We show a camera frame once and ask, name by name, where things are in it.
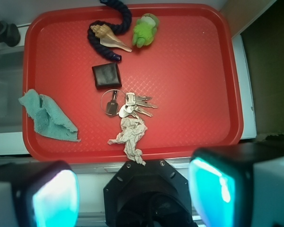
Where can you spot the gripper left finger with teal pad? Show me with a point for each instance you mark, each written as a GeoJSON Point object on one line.
{"type": "Point", "coordinates": [38, 194]}

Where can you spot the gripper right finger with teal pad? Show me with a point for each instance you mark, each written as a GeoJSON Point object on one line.
{"type": "Point", "coordinates": [239, 185]}

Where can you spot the light blue cloth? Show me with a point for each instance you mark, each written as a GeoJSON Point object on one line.
{"type": "Point", "coordinates": [49, 119]}

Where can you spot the crumpled white paper tissue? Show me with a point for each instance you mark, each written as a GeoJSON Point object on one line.
{"type": "Point", "coordinates": [132, 131]}

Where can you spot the bunch of silver keys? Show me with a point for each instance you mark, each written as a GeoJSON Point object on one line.
{"type": "Point", "coordinates": [133, 104]}

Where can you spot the black leather wallet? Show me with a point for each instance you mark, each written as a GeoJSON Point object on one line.
{"type": "Point", "coordinates": [107, 76]}

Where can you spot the grey metal sink basin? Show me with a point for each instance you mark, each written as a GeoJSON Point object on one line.
{"type": "Point", "coordinates": [11, 82]}

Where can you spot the red plastic tray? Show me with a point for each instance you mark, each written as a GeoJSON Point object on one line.
{"type": "Point", "coordinates": [188, 71]}

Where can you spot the beige conch seashell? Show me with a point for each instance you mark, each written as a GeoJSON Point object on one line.
{"type": "Point", "coordinates": [107, 37]}

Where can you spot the grey sink faucet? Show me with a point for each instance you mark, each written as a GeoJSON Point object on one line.
{"type": "Point", "coordinates": [9, 34]}

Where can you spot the green plush toy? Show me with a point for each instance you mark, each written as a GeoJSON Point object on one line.
{"type": "Point", "coordinates": [145, 30]}

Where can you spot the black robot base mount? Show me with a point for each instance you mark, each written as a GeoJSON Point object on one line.
{"type": "Point", "coordinates": [153, 195]}

